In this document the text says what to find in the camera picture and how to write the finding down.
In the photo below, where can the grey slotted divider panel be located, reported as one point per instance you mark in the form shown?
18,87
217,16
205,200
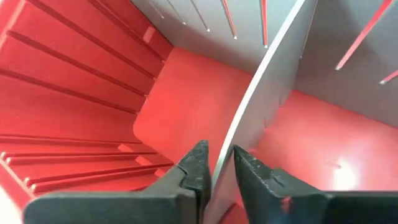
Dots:
199,37

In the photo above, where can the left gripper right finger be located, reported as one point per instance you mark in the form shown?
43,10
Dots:
311,208

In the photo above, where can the red plastic bin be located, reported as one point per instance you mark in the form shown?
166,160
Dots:
192,102

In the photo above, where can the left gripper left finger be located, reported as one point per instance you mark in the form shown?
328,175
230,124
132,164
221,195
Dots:
124,208

